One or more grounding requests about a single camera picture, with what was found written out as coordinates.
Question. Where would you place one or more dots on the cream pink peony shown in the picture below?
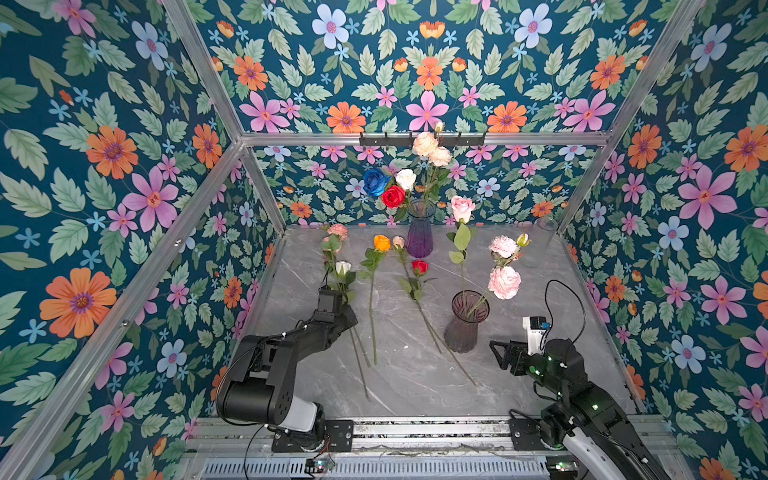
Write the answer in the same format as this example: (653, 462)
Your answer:
(439, 158)

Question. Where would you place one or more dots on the pink carnation top flower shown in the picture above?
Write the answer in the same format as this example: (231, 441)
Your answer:
(333, 242)

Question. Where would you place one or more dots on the orange artificial flower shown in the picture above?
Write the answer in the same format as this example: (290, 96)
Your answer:
(372, 259)

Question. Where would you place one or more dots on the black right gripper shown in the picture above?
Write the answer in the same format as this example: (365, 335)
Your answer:
(520, 354)

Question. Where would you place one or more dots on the red artificial rose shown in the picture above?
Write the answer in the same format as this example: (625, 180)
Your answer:
(394, 197)

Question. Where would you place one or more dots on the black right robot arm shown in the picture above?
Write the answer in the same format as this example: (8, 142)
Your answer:
(583, 418)

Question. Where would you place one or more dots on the blue artificial rose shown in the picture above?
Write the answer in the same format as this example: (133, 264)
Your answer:
(375, 182)

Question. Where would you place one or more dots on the small pink rose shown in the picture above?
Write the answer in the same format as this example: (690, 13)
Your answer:
(462, 209)

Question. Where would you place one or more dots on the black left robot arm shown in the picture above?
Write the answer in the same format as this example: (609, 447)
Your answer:
(258, 386)

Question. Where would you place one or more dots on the black wall hook rack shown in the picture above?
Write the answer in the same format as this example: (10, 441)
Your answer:
(409, 139)

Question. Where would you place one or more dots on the clear glass vase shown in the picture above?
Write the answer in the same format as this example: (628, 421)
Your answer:
(540, 234)

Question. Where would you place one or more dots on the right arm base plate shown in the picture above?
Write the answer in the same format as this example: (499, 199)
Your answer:
(528, 433)

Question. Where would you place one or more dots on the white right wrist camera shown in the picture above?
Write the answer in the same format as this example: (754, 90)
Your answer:
(536, 328)

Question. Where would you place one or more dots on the light pink peony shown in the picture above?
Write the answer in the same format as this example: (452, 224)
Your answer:
(504, 280)

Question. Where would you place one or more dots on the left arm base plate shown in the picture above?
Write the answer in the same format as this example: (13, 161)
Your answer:
(318, 437)

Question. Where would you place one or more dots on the purple blue glass vase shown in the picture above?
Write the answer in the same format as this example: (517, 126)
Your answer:
(419, 240)

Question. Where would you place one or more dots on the dark smoky glass vase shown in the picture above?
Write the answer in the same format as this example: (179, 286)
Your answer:
(465, 321)

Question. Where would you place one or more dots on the aluminium front rail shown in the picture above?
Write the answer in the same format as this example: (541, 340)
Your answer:
(500, 433)

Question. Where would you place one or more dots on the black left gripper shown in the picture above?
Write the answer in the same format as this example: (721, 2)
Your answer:
(349, 319)

